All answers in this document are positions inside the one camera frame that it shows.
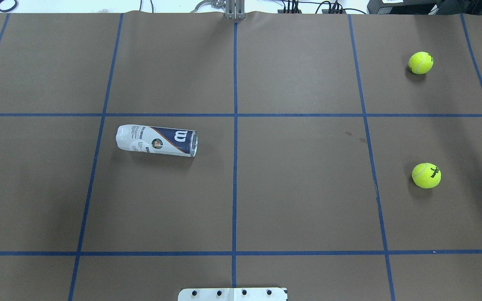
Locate white blue tennis ball can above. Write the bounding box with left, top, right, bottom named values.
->
left=115, top=124, right=198, bottom=157

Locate tennis ball with black logo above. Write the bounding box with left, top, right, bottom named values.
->
left=411, top=163, right=441, bottom=189

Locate yellow tennis ball near edge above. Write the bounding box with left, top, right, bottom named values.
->
left=408, top=51, right=433, bottom=75

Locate silver camera mount bracket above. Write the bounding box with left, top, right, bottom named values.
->
left=224, top=0, right=246, bottom=20

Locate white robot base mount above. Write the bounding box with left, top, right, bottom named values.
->
left=177, top=287, right=288, bottom=301

